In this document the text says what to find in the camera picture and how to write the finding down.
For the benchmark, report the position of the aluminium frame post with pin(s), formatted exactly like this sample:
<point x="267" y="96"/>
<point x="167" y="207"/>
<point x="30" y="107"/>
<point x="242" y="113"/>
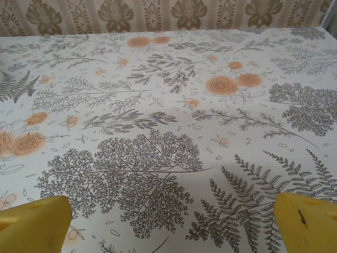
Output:
<point x="330" y="13"/>

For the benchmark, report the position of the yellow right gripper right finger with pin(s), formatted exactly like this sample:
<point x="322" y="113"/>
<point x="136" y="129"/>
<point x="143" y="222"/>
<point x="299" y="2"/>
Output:
<point x="310" y="226"/>

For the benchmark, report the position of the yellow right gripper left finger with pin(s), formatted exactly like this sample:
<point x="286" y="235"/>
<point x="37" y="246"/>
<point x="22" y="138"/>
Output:
<point x="34" y="226"/>

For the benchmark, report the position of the floral print tablecloth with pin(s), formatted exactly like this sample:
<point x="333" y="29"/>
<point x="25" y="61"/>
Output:
<point x="168" y="118"/>

